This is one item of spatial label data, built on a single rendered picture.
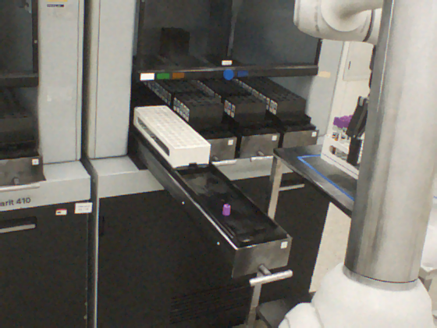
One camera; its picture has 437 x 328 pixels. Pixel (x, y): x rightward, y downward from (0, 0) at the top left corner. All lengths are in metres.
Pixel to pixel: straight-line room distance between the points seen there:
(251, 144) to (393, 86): 0.99
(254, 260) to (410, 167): 0.52
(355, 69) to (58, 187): 2.38
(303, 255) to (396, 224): 1.33
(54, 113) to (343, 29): 0.76
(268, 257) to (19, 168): 0.65
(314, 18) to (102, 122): 0.64
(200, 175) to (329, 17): 0.49
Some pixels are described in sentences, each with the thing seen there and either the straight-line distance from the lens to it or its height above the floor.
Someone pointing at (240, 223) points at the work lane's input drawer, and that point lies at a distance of 1.19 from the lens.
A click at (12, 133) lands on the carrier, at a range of 1.47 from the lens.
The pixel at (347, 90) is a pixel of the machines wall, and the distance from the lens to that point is 3.51.
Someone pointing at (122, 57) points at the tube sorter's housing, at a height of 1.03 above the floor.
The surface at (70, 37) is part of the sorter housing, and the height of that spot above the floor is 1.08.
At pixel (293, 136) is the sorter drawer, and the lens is 1.73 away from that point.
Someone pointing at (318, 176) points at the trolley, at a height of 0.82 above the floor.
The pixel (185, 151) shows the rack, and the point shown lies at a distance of 1.36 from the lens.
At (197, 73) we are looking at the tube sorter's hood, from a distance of 1.56.
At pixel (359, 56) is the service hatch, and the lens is 3.48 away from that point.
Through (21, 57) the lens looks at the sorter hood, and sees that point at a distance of 1.41.
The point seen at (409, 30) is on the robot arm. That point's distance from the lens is 0.70.
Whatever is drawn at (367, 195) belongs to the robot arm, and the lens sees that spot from 0.72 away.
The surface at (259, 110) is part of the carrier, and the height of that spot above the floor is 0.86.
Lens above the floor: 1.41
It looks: 24 degrees down
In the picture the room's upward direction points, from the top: 7 degrees clockwise
